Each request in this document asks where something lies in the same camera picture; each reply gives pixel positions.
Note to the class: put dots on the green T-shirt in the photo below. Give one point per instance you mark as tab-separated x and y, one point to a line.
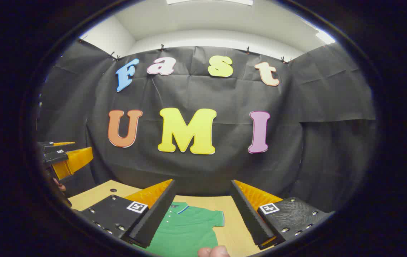
185	232

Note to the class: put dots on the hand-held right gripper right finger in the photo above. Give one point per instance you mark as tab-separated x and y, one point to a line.
249	217

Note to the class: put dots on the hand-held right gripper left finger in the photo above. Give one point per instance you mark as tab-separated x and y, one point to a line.
157	217

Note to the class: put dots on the white ceiling light panel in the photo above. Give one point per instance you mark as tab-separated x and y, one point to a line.
325	37

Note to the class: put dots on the black backdrop cloth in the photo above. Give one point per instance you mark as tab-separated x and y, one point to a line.
224	167

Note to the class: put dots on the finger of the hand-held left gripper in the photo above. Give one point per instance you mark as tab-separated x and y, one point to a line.
76	160
48	144

